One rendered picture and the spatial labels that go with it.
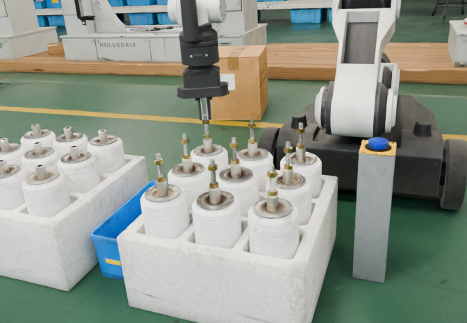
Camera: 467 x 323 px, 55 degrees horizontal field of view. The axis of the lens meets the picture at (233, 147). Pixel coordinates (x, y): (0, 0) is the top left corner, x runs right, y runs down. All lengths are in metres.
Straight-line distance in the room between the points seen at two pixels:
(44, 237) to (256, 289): 0.50
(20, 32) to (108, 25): 0.85
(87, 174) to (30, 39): 3.11
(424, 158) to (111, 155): 0.84
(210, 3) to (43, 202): 0.58
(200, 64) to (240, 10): 2.01
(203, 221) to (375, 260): 0.41
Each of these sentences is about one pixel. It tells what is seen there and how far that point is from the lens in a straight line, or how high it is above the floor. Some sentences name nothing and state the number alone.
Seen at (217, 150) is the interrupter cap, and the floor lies 0.25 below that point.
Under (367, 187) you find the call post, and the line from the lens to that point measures 0.98.
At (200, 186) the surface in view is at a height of 0.23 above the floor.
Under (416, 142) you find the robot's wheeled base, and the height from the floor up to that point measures 0.21.
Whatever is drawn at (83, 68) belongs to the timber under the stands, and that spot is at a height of 0.04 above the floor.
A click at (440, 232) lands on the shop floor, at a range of 1.32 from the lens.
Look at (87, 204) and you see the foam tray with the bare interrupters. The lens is 1.14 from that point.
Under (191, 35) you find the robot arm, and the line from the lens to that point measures 0.99.
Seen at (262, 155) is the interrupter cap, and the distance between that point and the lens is 1.08.
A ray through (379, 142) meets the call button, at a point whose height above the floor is 0.33.
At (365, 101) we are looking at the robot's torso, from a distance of 1.15.
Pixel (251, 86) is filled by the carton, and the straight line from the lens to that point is 2.07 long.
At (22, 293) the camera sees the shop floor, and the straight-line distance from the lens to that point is 1.20.
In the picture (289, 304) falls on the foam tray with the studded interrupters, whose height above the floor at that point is 0.10.
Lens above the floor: 0.68
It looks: 22 degrees down
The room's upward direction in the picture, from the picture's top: 4 degrees counter-clockwise
